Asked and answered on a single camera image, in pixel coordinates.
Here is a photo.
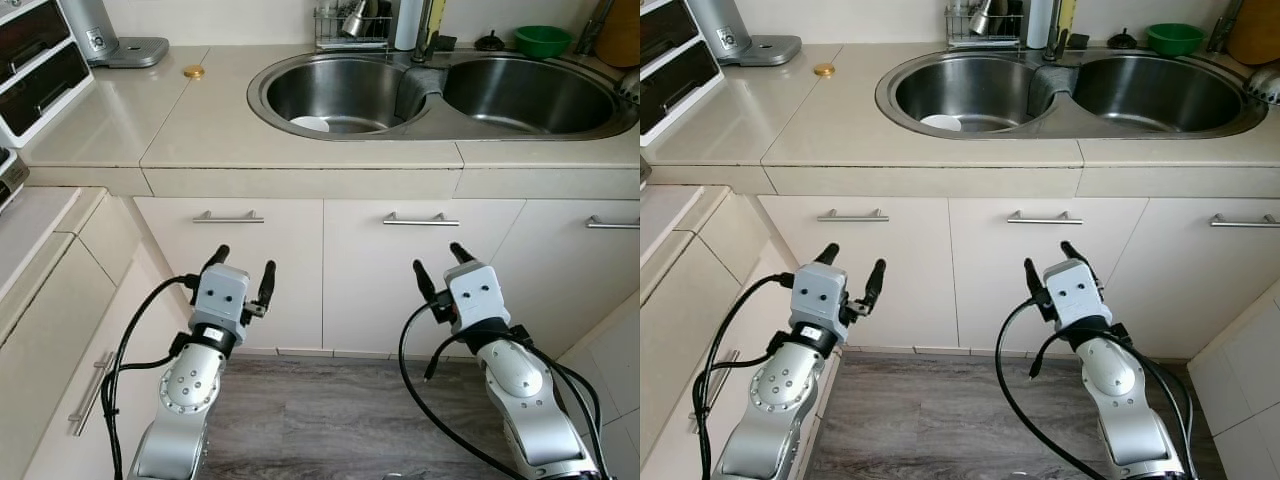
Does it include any dark grey kitchen tool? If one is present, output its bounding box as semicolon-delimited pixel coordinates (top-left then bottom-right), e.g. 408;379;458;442
575;0;616;56
1207;0;1246;53

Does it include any white cabinet door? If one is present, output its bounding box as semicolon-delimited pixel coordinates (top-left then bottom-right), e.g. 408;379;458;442
135;197;326;353
490;200;641;361
1105;198;1280;361
948;196;1151;356
758;195;951;351
0;240;191;480
322;198;528;359
640;240;801;480

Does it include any grey mesh dish cloth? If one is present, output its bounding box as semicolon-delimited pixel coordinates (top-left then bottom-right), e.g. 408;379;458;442
398;62;448;119
1030;62;1076;116

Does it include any stainless steel double sink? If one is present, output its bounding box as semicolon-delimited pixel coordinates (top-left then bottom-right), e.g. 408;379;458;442
875;48;1269;139
247;48;641;141

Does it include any green plastic bowl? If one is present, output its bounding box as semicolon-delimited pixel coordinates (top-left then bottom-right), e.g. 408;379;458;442
1146;22;1206;57
515;25;574;59

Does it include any white bottle blue label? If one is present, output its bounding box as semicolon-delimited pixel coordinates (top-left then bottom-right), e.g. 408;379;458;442
1027;0;1056;49
395;0;426;51

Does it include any white black drawer unit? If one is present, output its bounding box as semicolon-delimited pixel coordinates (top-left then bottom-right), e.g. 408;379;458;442
0;0;96;149
640;0;726;146

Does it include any silver countertop appliance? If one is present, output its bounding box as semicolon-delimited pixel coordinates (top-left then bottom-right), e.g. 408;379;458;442
60;0;171;69
685;0;803;67

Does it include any round wooden cutting board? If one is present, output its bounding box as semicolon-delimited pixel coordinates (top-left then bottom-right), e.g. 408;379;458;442
597;0;641;69
1226;0;1280;66

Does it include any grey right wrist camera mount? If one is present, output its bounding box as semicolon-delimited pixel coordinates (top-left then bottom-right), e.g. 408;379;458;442
1043;258;1113;331
445;263;513;333

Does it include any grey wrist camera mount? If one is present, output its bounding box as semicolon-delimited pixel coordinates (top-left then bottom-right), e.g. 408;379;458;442
445;263;513;333
190;264;251;329
1043;258;1113;331
790;264;851;331

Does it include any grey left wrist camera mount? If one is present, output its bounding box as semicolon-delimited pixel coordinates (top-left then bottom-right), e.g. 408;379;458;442
190;264;251;329
790;264;851;331

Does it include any black loose plug cable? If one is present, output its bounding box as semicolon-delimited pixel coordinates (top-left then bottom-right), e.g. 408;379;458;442
1028;328;1081;381
424;330;481;383

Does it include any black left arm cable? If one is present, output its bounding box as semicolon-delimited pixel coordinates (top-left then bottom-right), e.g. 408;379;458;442
696;273;796;480
100;275;201;480

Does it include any steel wire dish rack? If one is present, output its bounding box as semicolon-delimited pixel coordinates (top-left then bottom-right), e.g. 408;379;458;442
945;3;1026;49
313;5;393;51

